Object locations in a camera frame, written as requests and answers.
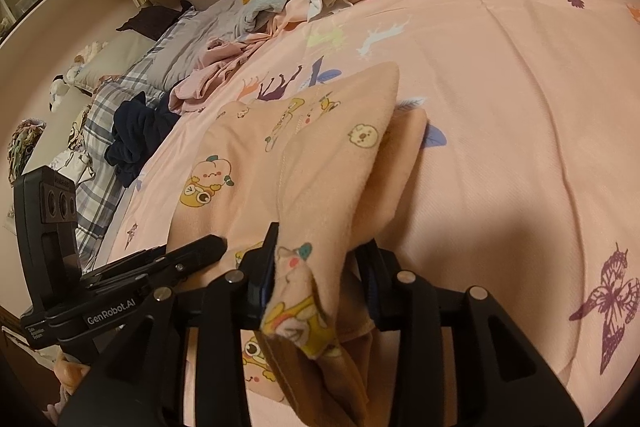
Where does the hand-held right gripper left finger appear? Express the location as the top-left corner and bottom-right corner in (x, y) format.
(57, 222), (281, 427)

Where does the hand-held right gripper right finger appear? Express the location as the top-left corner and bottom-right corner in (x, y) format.
(350, 244), (583, 427)

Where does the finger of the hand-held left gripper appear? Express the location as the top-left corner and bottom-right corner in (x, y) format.
(82, 234), (228, 290)

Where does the pink cartoon print garment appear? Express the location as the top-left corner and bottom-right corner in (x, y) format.
(170, 62), (431, 427)

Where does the person's left hand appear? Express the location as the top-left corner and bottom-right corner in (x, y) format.
(52, 349), (93, 403)

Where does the white printed cloth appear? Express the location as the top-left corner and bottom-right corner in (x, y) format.
(51, 107), (97, 188)

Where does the colourful woven bag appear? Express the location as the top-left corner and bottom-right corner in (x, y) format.
(6, 119), (47, 178)

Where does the dark navy cloth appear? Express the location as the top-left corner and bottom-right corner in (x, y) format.
(104, 91), (182, 188)

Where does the small plush toy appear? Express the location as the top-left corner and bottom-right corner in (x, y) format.
(49, 74), (75, 112)

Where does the crumpled pink cloth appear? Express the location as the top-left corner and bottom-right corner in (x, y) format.
(169, 32), (287, 114)

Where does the pink printed bedsheet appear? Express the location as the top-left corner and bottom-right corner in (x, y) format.
(107, 0), (640, 427)

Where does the beige pillow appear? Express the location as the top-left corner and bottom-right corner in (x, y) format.
(71, 32), (157, 94)

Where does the dark brown cloth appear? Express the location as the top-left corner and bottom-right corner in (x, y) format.
(116, 4), (195, 44)

